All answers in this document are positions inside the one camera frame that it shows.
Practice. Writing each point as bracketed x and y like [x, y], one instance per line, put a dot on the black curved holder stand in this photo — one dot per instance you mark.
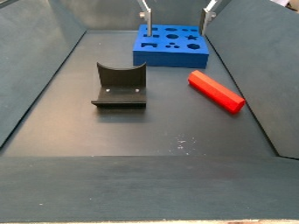
[122, 87]

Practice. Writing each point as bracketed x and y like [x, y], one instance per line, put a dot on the blue foam shape-sorting block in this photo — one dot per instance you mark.
[174, 46]

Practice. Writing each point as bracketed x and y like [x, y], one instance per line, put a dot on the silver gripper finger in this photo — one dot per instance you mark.
[208, 14]
[146, 15]

